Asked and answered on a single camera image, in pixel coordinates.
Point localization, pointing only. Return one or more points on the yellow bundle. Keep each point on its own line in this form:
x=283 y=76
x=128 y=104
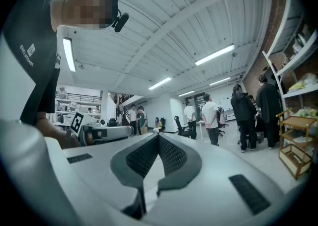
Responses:
x=296 y=86

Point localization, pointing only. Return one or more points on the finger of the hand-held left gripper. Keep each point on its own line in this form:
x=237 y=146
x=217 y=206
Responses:
x=116 y=131

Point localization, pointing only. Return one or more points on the person's black shirt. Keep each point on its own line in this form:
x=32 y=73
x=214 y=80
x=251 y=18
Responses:
x=29 y=21

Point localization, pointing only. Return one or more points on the wooden shelf trolley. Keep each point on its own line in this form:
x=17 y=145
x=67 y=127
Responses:
x=298 y=122

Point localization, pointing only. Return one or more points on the white metal shelving unit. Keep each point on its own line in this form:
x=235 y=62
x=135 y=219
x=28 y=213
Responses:
x=285 y=21

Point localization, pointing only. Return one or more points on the white artificial flowers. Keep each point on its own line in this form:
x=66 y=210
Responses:
x=305 y=112

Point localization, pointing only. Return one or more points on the person's left forearm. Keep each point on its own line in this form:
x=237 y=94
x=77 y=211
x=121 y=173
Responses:
x=52 y=130

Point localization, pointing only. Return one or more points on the office chair with pink backpack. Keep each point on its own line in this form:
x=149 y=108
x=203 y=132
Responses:
x=221 y=119

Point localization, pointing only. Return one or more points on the white plate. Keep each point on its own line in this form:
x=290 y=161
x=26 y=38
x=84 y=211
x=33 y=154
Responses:
x=301 y=140

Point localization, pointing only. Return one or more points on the whiteboard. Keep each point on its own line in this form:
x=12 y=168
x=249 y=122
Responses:
x=226 y=103

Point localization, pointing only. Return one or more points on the black office chair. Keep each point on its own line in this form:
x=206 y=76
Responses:
x=180 y=124

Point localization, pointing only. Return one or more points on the person's head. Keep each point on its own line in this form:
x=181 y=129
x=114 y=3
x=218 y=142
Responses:
x=82 y=9

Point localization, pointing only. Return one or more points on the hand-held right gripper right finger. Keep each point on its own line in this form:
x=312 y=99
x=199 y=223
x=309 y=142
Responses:
x=211 y=185

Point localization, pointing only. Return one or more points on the white storage shelves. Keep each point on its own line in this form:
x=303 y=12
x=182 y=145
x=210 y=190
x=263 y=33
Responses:
x=74 y=105

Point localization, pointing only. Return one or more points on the long ceiling light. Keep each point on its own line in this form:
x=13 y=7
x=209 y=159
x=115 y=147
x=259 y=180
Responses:
x=214 y=54
x=186 y=93
x=160 y=83
x=69 y=54
x=219 y=81

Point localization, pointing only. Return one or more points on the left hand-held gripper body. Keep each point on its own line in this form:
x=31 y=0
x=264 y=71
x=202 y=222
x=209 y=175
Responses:
x=77 y=123

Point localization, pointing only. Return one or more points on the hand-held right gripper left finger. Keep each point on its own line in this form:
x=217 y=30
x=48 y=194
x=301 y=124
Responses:
x=99 y=170

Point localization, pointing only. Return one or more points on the black head camera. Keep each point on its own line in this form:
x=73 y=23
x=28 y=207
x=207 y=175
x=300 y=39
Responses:
x=121 y=22

